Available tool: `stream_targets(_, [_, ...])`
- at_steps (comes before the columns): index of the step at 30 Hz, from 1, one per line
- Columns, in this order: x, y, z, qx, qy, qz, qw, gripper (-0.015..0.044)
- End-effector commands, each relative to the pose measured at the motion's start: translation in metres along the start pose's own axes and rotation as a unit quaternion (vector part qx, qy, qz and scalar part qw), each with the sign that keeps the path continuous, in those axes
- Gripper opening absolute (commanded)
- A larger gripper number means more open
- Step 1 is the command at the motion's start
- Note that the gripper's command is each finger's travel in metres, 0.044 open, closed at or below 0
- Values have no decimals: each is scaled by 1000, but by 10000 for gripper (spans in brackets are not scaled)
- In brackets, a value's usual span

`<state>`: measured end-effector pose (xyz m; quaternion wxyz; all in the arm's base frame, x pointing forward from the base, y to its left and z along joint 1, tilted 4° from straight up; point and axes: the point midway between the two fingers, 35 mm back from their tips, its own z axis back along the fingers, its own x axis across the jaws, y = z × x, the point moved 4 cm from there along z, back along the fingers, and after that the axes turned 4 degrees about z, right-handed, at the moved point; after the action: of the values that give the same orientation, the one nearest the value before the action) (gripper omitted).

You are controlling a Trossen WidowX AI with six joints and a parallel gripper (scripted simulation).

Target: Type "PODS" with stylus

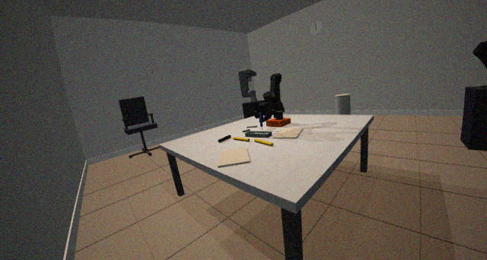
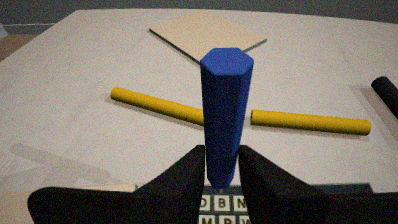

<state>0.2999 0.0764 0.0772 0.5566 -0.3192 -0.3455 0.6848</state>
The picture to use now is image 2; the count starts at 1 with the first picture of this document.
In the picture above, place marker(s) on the yellow cylinder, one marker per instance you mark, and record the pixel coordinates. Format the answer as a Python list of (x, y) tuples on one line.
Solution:
[(157, 105), (310, 122)]

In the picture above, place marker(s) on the blue hexagonal rod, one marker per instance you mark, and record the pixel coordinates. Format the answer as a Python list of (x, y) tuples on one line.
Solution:
[(225, 82)]

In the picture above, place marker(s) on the black cylinder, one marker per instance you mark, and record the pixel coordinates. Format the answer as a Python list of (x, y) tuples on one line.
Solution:
[(388, 92)]

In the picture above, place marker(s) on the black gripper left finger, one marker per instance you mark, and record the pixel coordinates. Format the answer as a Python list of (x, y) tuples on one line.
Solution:
[(174, 197)]

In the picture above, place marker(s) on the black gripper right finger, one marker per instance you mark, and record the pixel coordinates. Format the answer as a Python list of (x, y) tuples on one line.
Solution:
[(274, 196)]

